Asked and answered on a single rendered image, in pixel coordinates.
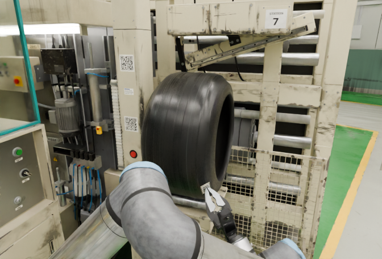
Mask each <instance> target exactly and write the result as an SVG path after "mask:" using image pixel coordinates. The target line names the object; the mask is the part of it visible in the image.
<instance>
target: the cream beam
mask: <svg viewBox="0 0 382 259"><path fill-rule="evenodd" d="M293 4H294V0H255V1H234V2H214V3H193V4H182V5H166V9H167V35H186V36H226V35H239V36H241V35H289V34H290V33H291V27H292V16H293ZM273 9H288V12H287V18H286V28H265V15H266V10H273Z"/></svg>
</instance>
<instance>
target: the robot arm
mask: <svg viewBox="0 0 382 259"><path fill-rule="evenodd" d="M209 193H210V194H211V195H212V196H213V198H214V199H215V200H216V204H217V206H219V207H222V209H221V210H219V211H218V212H217V211H214V210H215V207H216V206H215V204H214V203H213V202H212V200H211V196H210V195H209ZM205 202H206V212H207V215H208V217H209V218H210V219H211V222H213V224H214V226H215V228H216V230H217V231H219V230H222V232H223V234H224V236H225V238H226V240H227V242H225V241H223V240H221V239H219V238H216V237H214V236H212V235H210V234H208V233H205V232H202V231H201V227H200V225H199V223H198V222H197V221H196V220H194V219H192V218H190V217H188V216H186V215H185V214H184V213H183V212H182V211H180V210H179V209H178V207H177V206H176V205H175V204H174V202H173V199H172V196H171V192H170V189H169V186H168V180H167V178H166V176H165V174H164V172H163V171H162V169H161V168H160V167H159V166H158V165H156V164H154V163H152V162H148V161H142V162H140V161H139V162H135V163H133V164H130V165H129V166H127V167H126V168H125V169H124V170H123V172H122V174H121V176H120V178H119V185H118V186H117V187H116V188H115V189H114V190H113V191H112V192H111V193H110V194H109V195H108V196H107V197H106V199H105V201H104V202H103V203H102V204H101V205H100V206H99V207H98V208H97V209H96V210H95V211H94V212H93V213H92V214H91V215H90V216H89V217H88V218H87V219H86V220H85V221H84V222H83V223H82V224H81V225H80V226H79V227H78V228H77V229H76V230H75V231H74V232H73V233H72V234H71V235H70V236H69V237H68V238H67V240H66V241H65V242H64V243H63V244H62V245H61V246H60V247H59V248H58V249H57V250H56V251H55V252H54V253H53V254H52V255H51V256H50V257H49V258H48V259H111V258H112V256H113V255H115V254H116V252H117V251H119V250H120V248H121V247H123V246H124V245H125V243H126V242H128V241H129V243H130V244H131V246H132V247H133V249H134V250H135V251H136V253H137V254H138V255H139V256H140V257H141V258H142V259H306V258H305V256H304V254H303V253H302V252H301V250H300V249H299V248H298V246H297V245H296V244H295V243H294V242H293V241H292V240H291V239H288V238H285V239H283V240H281V241H278V242H277V243H276V244H274V245H273V246H271V247H269V248H268V249H266V250H264V251H262V252H261V253H259V254H256V252H255V251H254V249H253V247H252V246H253V244H252V243H250V242H249V240H248V238H246V237H244V238H243V235H242V234H239V235H236V233H235V232H236V231H237V228H236V225H235V222H234V218H233V217H234V216H233V215H232V213H231V211H232V209H231V207H230V204H229V202H228V201H227V200H226V199H225V198H224V197H222V196H221V195H219V194H218V193H217V192H216V191H214V190H213V189H211V188H209V187H207V188H206V189H205Z"/></svg>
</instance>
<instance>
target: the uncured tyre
mask: <svg viewBox="0 0 382 259"><path fill-rule="evenodd" d="M233 133H234V96H233V91H232V87H231V85H230V84H229V83H228V82H227V81H226V79H225V78H224V77H223V76H222V75H219V74H216V73H197V72H177V73H172V74H170V75H168V76H167V77H165V78H164V79H163V80H162V81H161V83H160V84H159V85H158V86H157V87H156V89H155V90H154V91H153V93H152V95H151V97H150V99H149V101H148V104H147V107H146V110H145V113H144V118H143V123H142V131H141V154H142V161H148V162H152V163H154V164H156V165H158V166H159V167H160V168H161V169H162V171H163V172H164V174H165V176H166V178H167V180H168V186H169V189H170V192H171V193H173V194H178V195H183V196H186V197H191V198H197V199H205V194H202V191H201V186H202V185H204V184H206V183H208V182H210V187H211V189H213V190H214V191H216V192H218V191H219V190H220V188H221V186H222V184H223V181H224V178H225V175H226V172H227V167H228V164H229V159H230V154H231V147H232V139H233Z"/></svg>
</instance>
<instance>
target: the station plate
mask: <svg viewBox="0 0 382 259"><path fill-rule="evenodd" d="M287 12H288V9H273V10H266V15H265V28H286V23H287Z"/></svg>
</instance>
